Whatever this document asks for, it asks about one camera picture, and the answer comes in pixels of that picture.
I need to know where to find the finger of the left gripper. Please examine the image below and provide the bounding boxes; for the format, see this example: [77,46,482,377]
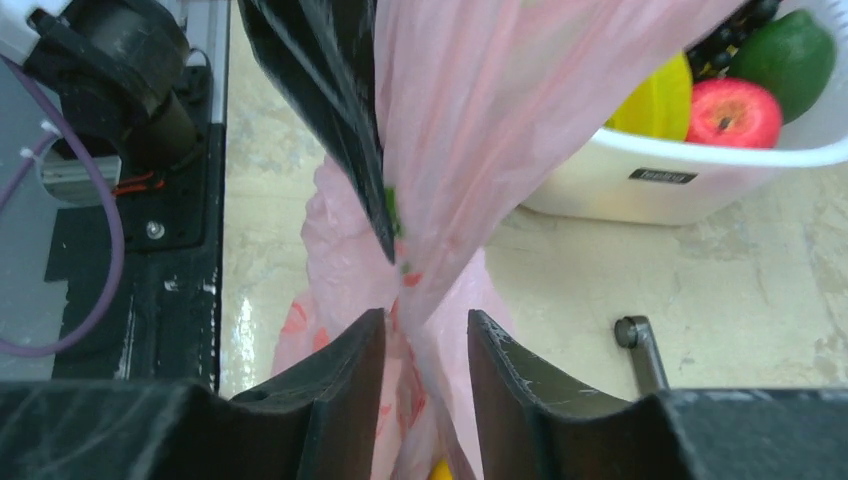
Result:
[239,0,395,261]

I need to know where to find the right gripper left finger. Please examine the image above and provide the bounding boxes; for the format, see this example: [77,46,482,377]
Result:
[1,309,385,479]

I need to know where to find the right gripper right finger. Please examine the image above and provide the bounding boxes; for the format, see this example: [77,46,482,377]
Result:
[468,310,847,479]

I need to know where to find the pink plastic bag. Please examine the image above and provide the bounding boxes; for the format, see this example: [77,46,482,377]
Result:
[274,1,736,479]

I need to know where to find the yellow fake starfruit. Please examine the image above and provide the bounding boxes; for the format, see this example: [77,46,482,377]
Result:
[605,52,693,141]

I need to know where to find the small red fake apple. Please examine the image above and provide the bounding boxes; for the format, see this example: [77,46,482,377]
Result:
[685,78,783,149]

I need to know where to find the black fake grapes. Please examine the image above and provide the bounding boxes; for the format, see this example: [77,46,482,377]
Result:
[686,0,781,81]

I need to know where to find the green fake lime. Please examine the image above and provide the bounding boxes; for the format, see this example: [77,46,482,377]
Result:
[726,9,837,124]

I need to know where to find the white fruit basket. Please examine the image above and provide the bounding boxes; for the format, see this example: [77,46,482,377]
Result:
[523,0,847,225]

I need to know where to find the aluminium frame rail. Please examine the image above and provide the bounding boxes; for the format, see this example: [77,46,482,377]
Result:
[161,0,231,124]

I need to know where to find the grey metal faucet handle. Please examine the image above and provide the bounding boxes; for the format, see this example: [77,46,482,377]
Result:
[613,316,669,396]

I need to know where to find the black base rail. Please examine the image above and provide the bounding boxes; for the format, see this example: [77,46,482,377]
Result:
[52,66,226,388]

